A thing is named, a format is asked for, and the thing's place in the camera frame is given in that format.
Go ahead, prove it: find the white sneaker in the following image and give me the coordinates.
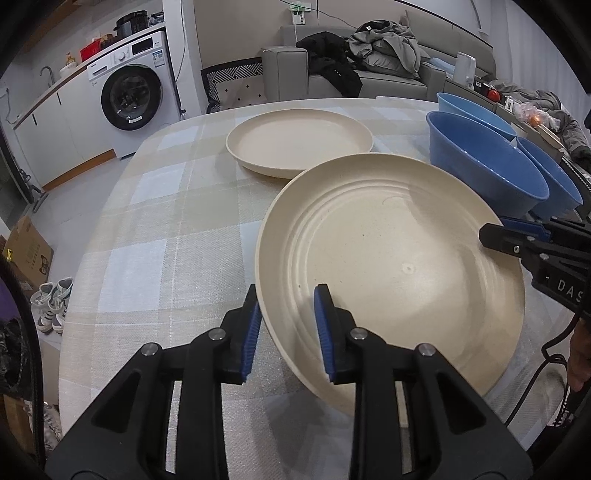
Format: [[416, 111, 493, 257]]
[[30, 282, 58, 334], [51, 276, 75, 334]]

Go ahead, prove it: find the cardboard box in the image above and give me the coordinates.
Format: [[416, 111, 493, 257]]
[[2, 216, 55, 291]]

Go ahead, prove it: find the grey sofa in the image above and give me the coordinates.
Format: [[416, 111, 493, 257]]
[[262, 7, 497, 100]]

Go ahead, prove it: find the black patterned rug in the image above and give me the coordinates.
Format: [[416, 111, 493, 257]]
[[201, 58, 269, 114]]

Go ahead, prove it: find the grey blanket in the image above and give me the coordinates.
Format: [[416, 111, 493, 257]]
[[494, 80, 591, 155]]

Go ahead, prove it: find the black rice cooker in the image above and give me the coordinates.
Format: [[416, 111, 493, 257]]
[[114, 12, 151, 38]]

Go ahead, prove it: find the white tabletop appliance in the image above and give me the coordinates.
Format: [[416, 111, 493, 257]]
[[455, 52, 476, 88]]

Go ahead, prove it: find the person's right hand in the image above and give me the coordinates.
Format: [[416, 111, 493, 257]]
[[567, 318, 591, 393]]

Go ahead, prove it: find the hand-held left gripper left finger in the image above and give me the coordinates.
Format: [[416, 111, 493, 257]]
[[45, 284, 264, 480]]

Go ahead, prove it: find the checked beige tablecloth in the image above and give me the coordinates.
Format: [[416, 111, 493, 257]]
[[58, 98, 578, 480]]

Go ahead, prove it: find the beige plate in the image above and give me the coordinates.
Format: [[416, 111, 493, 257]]
[[255, 156, 526, 415], [226, 109, 374, 178]]

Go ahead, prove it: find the white washing machine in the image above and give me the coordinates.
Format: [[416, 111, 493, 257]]
[[87, 30, 182, 160]]

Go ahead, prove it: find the plastic bag with orange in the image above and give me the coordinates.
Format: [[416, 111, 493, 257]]
[[513, 102, 561, 130]]

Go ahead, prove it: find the black jacket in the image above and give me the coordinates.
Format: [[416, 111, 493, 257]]
[[295, 31, 363, 97]]

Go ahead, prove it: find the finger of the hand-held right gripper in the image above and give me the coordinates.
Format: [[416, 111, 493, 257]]
[[479, 223, 552, 260], [500, 216, 557, 243]]

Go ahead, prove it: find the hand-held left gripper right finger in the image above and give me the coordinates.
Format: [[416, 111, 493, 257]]
[[314, 285, 534, 480]]

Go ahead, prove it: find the blue bowl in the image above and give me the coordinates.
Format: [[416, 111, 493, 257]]
[[426, 111, 550, 219], [515, 137, 584, 222], [437, 92, 518, 141]]

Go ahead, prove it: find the white cabinet counter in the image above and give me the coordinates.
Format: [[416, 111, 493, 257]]
[[13, 69, 116, 190]]

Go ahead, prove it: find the grey jacket pile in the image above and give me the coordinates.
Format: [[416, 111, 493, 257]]
[[347, 19, 432, 77]]

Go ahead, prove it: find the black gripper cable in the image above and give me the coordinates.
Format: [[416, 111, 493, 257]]
[[505, 318, 579, 426]]

